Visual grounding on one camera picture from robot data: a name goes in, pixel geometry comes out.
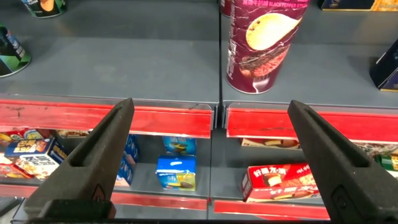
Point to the maroon chip can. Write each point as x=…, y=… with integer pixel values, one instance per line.
x=260, y=46
x=225, y=7

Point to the red snack box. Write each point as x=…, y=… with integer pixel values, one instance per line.
x=9, y=169

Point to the beige biscuit box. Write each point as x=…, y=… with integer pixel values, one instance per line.
x=270, y=143

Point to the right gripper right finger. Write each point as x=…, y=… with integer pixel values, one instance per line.
x=348, y=174

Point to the green snack pack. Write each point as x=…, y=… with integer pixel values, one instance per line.
x=388, y=161

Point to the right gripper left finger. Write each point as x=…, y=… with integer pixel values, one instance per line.
x=90, y=174

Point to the blue cookie box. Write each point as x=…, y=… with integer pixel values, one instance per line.
x=177, y=172
x=180, y=145
x=128, y=165

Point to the red cake box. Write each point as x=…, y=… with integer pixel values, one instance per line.
x=280, y=182

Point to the blue and white snack box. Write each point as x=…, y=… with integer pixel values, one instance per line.
x=35, y=157

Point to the green chip can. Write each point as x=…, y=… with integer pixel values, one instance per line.
x=12, y=51
x=45, y=7

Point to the dark blue snack box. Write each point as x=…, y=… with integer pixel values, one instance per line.
x=357, y=4
x=386, y=70

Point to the grey shop shelf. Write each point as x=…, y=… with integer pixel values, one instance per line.
x=124, y=71

